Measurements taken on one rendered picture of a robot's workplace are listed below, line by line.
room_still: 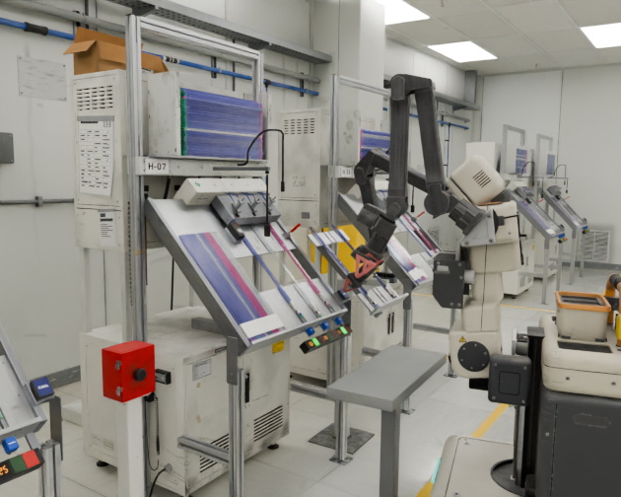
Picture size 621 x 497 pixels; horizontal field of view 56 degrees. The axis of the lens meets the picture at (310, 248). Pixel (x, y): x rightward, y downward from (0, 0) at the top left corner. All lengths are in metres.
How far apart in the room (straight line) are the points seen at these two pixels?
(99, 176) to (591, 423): 1.99
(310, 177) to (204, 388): 1.63
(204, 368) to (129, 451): 0.54
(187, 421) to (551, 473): 1.31
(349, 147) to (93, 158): 1.60
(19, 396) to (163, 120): 1.25
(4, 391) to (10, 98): 2.39
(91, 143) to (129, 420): 1.18
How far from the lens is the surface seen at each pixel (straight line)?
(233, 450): 2.22
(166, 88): 2.44
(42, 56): 3.90
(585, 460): 1.99
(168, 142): 2.42
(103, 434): 2.83
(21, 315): 3.82
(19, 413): 1.61
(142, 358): 1.92
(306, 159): 3.61
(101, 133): 2.55
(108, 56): 2.66
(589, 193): 9.73
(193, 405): 2.42
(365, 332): 3.51
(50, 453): 1.66
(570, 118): 9.82
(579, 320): 2.02
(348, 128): 3.58
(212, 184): 2.53
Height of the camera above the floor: 1.31
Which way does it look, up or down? 7 degrees down
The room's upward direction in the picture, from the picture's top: 1 degrees clockwise
